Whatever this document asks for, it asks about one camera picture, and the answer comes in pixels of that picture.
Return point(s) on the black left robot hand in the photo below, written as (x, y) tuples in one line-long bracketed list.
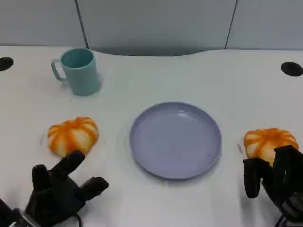
[(54, 194)]

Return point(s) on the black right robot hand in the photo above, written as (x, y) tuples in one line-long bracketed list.
[(286, 179)]

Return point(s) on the orange white toy bread roll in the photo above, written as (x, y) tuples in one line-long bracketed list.
[(71, 134), (267, 139)]

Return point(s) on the lilac plate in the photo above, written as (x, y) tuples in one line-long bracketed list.
[(175, 142)]

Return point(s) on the pale green mug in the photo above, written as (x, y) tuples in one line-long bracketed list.
[(82, 78)]

